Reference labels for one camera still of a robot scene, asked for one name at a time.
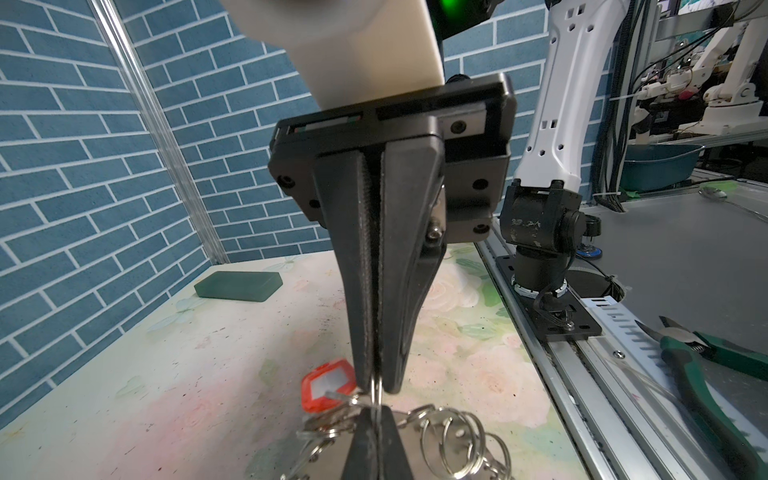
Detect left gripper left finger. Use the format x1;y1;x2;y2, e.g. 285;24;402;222
341;407;380;480

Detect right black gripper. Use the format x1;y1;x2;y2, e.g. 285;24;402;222
268;74;517;394

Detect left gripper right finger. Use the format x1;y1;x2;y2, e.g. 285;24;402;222
379;406;414;480

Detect metal key organizer plate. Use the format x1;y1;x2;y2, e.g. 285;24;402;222
245;394;513;479

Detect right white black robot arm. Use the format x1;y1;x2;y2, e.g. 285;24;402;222
268;1;632;394

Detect red key tag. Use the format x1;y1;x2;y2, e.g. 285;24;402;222
300;359;357;414

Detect green rectangular block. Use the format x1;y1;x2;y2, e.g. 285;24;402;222
194;271;283;302

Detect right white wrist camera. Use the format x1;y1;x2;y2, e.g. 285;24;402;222
223;0;444;110

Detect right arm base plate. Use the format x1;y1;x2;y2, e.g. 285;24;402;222
495;255;603;343

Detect aluminium front rail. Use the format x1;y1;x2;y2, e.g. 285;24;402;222
478;229;767;479

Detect green-handled pliers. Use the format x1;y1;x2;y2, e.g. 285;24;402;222
635;316;767;479

